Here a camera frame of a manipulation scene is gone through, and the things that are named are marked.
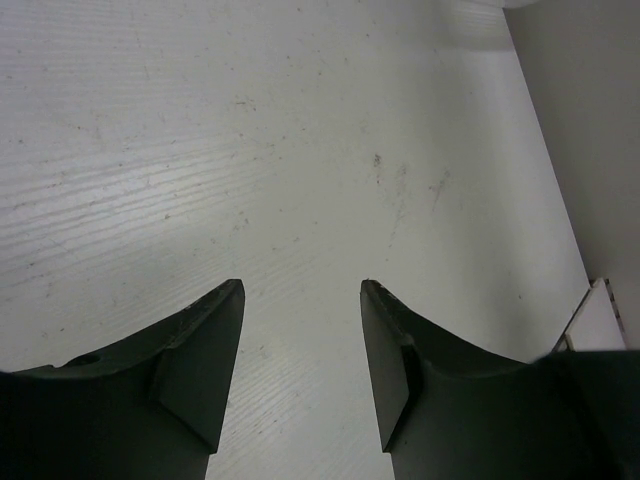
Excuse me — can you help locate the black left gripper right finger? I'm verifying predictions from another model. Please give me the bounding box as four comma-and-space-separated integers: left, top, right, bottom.
360, 280, 639, 479

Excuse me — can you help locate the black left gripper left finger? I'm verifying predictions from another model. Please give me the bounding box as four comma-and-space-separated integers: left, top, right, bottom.
1, 279, 245, 479

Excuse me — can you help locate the white foam board panel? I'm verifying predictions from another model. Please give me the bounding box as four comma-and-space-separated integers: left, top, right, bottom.
552, 278, 627, 352

